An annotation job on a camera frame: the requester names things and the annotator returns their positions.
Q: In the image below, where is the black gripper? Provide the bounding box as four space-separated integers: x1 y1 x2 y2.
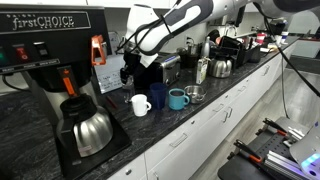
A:
120 51 146 84

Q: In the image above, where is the clear glass grinder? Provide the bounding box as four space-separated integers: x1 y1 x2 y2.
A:
122 75 135 103

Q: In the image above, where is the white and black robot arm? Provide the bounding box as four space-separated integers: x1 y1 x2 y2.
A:
119 0 320 84

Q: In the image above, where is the dark blue plastic cup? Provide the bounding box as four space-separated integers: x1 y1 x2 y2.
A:
150 82 167 110

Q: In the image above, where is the silver four-slot toaster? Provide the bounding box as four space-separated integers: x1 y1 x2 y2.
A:
141 52 181 87

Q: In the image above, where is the white ceramic mug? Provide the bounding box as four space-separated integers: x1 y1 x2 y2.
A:
131 94 152 117

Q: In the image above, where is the red stir stick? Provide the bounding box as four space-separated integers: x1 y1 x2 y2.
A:
106 96 118 109

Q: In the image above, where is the teal ceramic mug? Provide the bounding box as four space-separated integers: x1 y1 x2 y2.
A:
169 88 190 110

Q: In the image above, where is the black coffee grinder with cup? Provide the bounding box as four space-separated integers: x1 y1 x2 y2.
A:
176 45 199 69

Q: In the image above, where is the green white carton box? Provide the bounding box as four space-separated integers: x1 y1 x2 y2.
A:
196 57 209 84

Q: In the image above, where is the small steel bowl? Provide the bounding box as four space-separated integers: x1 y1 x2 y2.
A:
184 85 207 104

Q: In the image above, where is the black commercial coffee brewer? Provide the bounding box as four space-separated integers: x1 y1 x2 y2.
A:
0 4 130 180

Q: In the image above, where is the silver metal water bottle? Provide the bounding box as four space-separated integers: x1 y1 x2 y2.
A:
201 36 210 57

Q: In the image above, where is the steel coffee carafe on brewer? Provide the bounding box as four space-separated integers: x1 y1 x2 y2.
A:
56 94 113 160

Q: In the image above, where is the black dish drying rack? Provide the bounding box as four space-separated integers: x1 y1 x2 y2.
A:
218 36 261 68

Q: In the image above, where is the black cart with clamps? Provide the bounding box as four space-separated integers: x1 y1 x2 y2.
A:
218 117 320 180

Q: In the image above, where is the wall power outlet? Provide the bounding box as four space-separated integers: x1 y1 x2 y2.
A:
185 36 193 46

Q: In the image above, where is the steel carafe with black handle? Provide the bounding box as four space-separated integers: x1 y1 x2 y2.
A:
208 54 232 78

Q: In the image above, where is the black cable on floor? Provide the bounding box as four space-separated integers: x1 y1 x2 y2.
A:
279 49 291 119

